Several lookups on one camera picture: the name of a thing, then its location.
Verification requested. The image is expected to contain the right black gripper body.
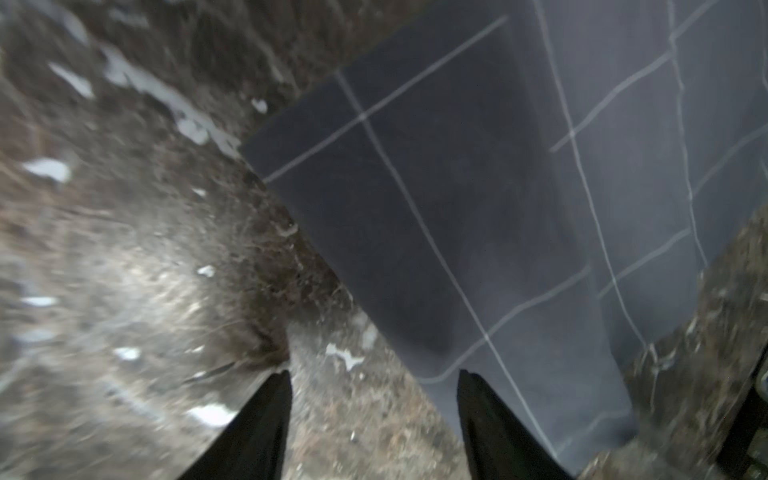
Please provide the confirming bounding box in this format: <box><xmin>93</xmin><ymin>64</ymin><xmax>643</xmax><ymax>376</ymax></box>
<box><xmin>717</xmin><ymin>349</ymin><xmax>767</xmax><ymax>480</ymax></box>

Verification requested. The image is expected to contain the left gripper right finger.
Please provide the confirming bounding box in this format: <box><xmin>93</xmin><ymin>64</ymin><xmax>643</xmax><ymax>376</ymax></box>
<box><xmin>457</xmin><ymin>369</ymin><xmax>572</xmax><ymax>480</ymax></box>

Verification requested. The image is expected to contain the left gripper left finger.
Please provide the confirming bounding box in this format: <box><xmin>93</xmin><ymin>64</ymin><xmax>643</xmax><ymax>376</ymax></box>
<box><xmin>179</xmin><ymin>370</ymin><xmax>293</xmax><ymax>480</ymax></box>

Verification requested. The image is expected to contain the dark grey grid pillowcase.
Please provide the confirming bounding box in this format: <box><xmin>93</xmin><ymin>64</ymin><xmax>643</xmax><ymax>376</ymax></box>
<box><xmin>242</xmin><ymin>1</ymin><xmax>767</xmax><ymax>473</ymax></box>

